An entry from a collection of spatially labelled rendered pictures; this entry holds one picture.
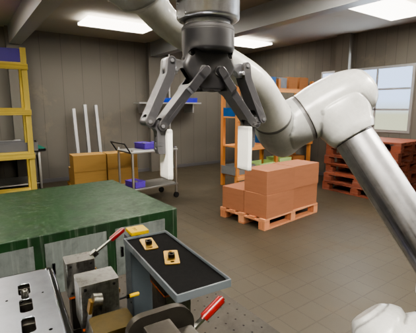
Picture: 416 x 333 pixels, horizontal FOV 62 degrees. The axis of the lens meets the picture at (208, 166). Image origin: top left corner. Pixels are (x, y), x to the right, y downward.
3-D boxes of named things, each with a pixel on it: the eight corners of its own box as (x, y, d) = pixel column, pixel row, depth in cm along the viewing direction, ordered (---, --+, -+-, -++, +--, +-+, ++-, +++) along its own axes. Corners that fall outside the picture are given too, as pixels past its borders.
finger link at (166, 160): (172, 129, 47) (167, 129, 46) (173, 180, 48) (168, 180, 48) (164, 128, 49) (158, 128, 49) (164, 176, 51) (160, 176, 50)
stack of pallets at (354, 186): (422, 196, 609) (428, 140, 592) (394, 205, 554) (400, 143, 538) (349, 182, 722) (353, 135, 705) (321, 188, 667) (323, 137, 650)
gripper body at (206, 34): (218, 32, 54) (218, 93, 56) (169, 26, 50) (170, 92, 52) (247, 22, 48) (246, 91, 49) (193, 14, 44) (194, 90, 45)
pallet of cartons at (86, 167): (143, 188, 667) (142, 151, 654) (74, 198, 596) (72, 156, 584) (127, 180, 738) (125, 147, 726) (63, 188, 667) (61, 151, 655)
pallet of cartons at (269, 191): (215, 214, 507) (215, 162, 494) (276, 200, 582) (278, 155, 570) (260, 232, 434) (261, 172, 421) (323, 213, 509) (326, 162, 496)
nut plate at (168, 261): (163, 252, 95) (163, 247, 94) (177, 250, 95) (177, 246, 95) (164, 265, 86) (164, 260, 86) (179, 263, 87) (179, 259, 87)
